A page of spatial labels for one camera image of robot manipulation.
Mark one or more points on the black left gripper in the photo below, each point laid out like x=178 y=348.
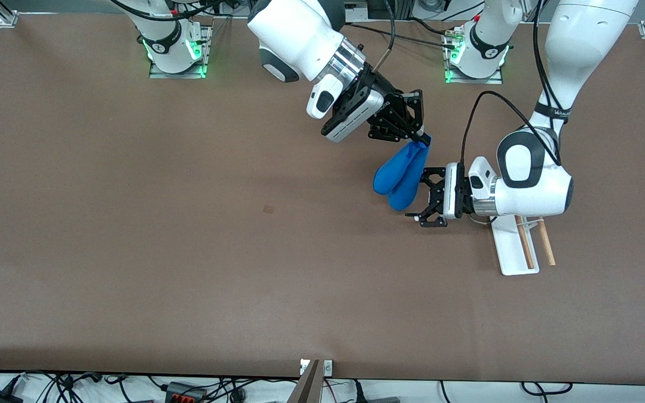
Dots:
x=450 y=190

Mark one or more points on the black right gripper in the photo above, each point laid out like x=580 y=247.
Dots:
x=388 y=98

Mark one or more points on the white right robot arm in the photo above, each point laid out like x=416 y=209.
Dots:
x=300 y=33

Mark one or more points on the brown camera mount pole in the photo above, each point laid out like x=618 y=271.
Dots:
x=307 y=389

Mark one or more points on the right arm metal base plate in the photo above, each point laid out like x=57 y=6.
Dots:
x=206 y=61

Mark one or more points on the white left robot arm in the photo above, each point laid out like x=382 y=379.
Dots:
x=574 y=45

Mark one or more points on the white rack with wooden rods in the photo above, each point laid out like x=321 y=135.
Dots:
x=515 y=252

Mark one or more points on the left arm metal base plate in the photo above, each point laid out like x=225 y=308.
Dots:
x=496 y=78

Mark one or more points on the black power adapter red buttons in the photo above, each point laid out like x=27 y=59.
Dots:
x=185 y=393

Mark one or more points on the small metal camera bracket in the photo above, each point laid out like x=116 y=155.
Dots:
x=328 y=368

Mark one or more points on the blue microfibre towel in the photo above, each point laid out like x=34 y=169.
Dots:
x=398 y=176

